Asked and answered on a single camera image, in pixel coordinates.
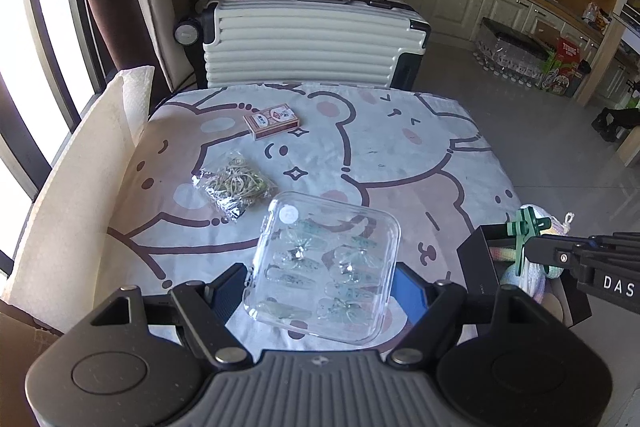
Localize wooden table leg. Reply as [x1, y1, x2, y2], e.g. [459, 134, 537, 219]
[574, 0, 639, 107]

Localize cream seat cushion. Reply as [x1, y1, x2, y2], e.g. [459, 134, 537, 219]
[2, 66, 154, 333]

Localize pastel crochet stuffed toy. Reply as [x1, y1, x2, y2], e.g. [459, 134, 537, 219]
[491, 201, 576, 298]

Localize bear print blanket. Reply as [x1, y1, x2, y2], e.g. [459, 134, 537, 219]
[94, 83, 520, 299]

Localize pack of water bottles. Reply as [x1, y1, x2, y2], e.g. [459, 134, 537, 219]
[474, 17, 551, 88]

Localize black open gift box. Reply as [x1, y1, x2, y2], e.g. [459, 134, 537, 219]
[458, 223, 592, 327]

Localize white ribbed suitcase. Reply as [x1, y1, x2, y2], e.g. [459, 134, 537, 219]
[174, 0, 432, 91]

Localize red green snack box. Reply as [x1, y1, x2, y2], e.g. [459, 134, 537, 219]
[539, 37, 582, 95]

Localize bag of rubber bands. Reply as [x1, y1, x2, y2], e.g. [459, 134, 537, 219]
[192, 152, 277, 221]

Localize green hair claw clip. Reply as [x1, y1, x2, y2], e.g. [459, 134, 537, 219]
[506, 206, 552, 277]

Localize clear plastic hair clip box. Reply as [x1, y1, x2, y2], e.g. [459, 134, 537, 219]
[242, 191, 401, 346]

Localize small brown card box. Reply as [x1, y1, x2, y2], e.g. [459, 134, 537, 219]
[244, 104, 299, 140]

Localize black shoes on floor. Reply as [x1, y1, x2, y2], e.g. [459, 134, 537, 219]
[591, 81, 640, 143]

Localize cream kitchen cabinets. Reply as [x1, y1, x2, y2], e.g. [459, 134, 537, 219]
[351, 0, 637, 105]

